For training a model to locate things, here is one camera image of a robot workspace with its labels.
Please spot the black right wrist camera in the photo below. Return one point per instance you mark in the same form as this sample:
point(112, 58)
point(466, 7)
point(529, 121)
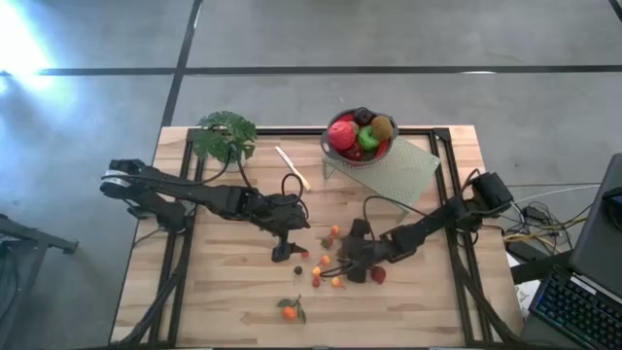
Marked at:
point(360, 228)

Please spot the laptop with lit keyboard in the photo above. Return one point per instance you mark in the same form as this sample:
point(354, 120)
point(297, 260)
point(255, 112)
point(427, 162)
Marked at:
point(573, 311)

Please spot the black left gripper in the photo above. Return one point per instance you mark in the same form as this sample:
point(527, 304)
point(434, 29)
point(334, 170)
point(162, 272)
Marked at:
point(282, 211)

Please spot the large bright red fruit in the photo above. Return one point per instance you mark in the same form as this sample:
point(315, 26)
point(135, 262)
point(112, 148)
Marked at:
point(341, 135)

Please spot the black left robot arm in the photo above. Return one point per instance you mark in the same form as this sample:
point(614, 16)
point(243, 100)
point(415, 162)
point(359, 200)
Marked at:
point(209, 197)

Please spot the green apple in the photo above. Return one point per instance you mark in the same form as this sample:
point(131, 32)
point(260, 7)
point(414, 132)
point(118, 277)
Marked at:
point(368, 138)

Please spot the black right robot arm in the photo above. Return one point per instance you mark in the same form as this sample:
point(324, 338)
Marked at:
point(427, 226)

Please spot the orange pear with stem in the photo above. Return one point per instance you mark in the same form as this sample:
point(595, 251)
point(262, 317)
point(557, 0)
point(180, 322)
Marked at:
point(336, 282)

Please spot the black power adapter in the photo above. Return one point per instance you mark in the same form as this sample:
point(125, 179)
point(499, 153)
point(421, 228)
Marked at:
point(536, 213)

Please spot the orange apricot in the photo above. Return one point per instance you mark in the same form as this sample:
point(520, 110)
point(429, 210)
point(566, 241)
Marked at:
point(325, 260)
point(317, 271)

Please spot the orange tangerine with green leaves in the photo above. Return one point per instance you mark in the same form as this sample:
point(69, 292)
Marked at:
point(289, 312)

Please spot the red cherry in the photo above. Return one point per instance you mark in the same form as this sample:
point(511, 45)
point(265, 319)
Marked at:
point(305, 254)

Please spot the dark red round fruit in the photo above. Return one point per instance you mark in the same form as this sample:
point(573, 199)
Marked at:
point(379, 275)

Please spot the dark purple plum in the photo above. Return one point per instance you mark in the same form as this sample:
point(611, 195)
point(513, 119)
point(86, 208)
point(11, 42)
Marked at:
point(363, 115)

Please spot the green perforated metal shelf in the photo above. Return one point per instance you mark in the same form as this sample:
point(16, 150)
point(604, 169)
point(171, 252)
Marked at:
point(403, 170)

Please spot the small orange red peach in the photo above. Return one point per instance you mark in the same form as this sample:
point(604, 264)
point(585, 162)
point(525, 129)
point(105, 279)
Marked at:
point(335, 230)

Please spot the grey metal cart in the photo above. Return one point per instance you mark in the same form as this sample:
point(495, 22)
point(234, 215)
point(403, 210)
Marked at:
point(39, 238)

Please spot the red colander with grey rim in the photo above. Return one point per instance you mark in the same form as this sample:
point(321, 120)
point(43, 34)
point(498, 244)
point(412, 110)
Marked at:
point(326, 146)

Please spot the dark red apple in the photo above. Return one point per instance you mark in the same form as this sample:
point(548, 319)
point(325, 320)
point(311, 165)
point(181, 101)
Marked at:
point(355, 154)

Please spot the red raspberry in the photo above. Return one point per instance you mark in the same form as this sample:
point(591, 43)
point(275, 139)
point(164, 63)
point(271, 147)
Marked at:
point(316, 282)

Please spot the red strawberry with leaves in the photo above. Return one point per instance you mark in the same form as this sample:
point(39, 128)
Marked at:
point(327, 242)

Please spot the brown kiwi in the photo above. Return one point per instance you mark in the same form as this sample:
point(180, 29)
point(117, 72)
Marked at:
point(382, 127)

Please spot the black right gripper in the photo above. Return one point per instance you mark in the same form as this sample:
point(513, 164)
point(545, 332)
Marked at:
point(371, 250)

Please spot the green plant in white pot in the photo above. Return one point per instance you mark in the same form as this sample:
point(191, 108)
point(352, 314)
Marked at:
point(228, 131)

